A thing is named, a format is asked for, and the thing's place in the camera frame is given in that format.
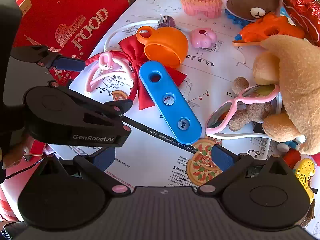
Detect pink flower toy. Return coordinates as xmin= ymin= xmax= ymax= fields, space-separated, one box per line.
xmin=191 ymin=28 xmax=217 ymax=48

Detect yellow plastic toy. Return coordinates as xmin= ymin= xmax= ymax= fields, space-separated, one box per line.
xmin=292 ymin=159 xmax=316 ymax=205

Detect pink hooded brown bear plush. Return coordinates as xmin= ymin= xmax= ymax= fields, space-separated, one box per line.
xmin=178 ymin=0 xmax=283 ymax=22

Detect orange plastic cup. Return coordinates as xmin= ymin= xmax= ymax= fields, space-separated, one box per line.
xmin=136 ymin=26 xmax=189 ymax=69

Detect white instruction sheet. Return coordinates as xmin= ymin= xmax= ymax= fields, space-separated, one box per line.
xmin=50 ymin=0 xmax=317 ymax=233

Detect blue three-hole plastic plate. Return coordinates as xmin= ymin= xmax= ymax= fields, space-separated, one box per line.
xmin=139 ymin=60 xmax=202 ymax=145

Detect pink sunglasses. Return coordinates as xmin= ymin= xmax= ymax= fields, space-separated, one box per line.
xmin=205 ymin=84 xmax=281 ymax=140

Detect red white cloth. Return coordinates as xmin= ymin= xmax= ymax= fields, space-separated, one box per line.
xmin=0 ymin=140 xmax=60 ymax=222

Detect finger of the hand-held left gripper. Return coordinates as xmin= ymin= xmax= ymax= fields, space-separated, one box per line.
xmin=82 ymin=99 xmax=133 ymax=133
xmin=11 ymin=45 xmax=87 ymax=73

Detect red bow headband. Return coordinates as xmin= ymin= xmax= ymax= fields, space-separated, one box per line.
xmin=85 ymin=20 xmax=187 ymax=111

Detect pizza slice card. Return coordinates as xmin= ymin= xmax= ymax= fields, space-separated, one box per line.
xmin=192 ymin=139 xmax=222 ymax=164
xmin=112 ymin=90 xmax=128 ymax=102
xmin=187 ymin=160 xmax=223 ymax=186

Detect blue white cat figure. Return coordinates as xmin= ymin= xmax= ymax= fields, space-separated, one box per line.
xmin=276 ymin=135 xmax=306 ymax=153

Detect red plastic toy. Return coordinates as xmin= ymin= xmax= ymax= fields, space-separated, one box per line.
xmin=282 ymin=149 xmax=303 ymax=169

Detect small brown teddy bear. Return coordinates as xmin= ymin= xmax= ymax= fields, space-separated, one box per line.
xmin=228 ymin=77 xmax=284 ymax=132

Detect red gold-printed box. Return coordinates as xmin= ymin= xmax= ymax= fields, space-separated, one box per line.
xmin=9 ymin=0 xmax=130 ymax=88

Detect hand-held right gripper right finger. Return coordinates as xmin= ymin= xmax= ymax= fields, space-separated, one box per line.
xmin=196 ymin=144 xmax=299 ymax=197

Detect purple printed plastic cup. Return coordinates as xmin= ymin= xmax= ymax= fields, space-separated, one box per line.
xmin=157 ymin=16 xmax=177 ymax=30

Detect pink plastic headband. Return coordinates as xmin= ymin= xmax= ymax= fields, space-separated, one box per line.
xmin=85 ymin=51 xmax=134 ymax=93

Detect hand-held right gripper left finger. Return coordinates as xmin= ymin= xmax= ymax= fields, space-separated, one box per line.
xmin=31 ymin=147 xmax=132 ymax=197

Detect orange toy water gun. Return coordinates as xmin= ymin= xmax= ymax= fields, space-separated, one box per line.
xmin=232 ymin=13 xmax=306 ymax=47

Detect blue block toy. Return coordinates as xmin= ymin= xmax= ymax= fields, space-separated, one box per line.
xmin=224 ymin=8 xmax=252 ymax=28

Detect black cable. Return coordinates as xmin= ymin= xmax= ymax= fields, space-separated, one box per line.
xmin=4 ymin=156 xmax=48 ymax=180

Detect tan plush toy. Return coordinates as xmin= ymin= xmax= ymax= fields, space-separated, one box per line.
xmin=252 ymin=34 xmax=320 ymax=155

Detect red foil snack bag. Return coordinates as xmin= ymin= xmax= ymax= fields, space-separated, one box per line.
xmin=282 ymin=0 xmax=320 ymax=47

